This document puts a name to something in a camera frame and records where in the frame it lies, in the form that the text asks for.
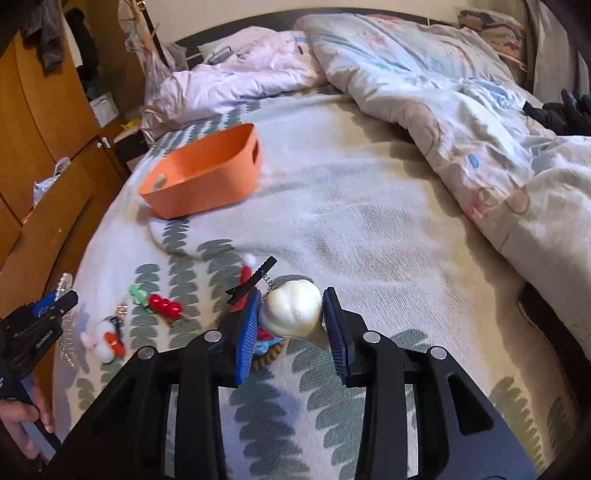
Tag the person's left hand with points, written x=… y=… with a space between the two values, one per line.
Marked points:
x=16 y=424

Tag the white crumpled blanket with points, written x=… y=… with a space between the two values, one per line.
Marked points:
x=231 y=78

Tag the patterned duvet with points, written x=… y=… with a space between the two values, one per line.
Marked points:
x=461 y=115

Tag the dark bedside table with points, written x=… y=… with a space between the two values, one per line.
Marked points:
x=131 y=147

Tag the orange plastic basket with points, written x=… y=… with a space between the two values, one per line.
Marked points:
x=207 y=170

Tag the wooden hanger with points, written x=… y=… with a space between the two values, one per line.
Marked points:
x=147 y=27

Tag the red santa hat hair clip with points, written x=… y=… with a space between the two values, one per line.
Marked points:
x=245 y=276

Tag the blue hair clip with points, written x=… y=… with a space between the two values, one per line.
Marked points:
x=270 y=346

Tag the wooden wardrobe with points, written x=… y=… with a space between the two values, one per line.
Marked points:
x=41 y=138

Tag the grey hanging garment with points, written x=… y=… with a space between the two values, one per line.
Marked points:
x=46 y=41

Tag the white box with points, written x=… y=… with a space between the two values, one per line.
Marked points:
x=102 y=108

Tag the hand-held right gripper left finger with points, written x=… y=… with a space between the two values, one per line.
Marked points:
x=249 y=332

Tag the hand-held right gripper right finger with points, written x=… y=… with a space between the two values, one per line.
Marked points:
x=334 y=337

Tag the red bead hair clip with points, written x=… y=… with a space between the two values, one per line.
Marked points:
x=167 y=307

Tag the patterned pillow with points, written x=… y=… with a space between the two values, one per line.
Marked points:
x=496 y=34

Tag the white plastic bag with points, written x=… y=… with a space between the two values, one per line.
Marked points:
x=46 y=184

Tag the black toothed hair clip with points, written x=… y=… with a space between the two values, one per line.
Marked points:
x=251 y=279

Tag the leaf-patterned bedspread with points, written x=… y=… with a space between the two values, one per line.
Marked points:
x=369 y=240

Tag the clear plastic bag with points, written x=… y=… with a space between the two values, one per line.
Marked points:
x=159 y=74

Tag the pearl hair comb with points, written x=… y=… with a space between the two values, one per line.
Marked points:
x=62 y=284

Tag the dark bed headboard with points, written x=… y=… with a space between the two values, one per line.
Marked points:
x=277 y=23

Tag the grey pouch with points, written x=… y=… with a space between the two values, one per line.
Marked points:
x=220 y=56

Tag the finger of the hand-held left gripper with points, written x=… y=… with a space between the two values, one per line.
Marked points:
x=45 y=302
x=62 y=307

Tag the small green hair clip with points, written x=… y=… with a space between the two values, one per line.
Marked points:
x=138 y=295

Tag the white plush hair clip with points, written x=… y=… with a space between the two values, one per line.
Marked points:
x=104 y=339

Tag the black hanging garment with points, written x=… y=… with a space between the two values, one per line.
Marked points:
x=85 y=46

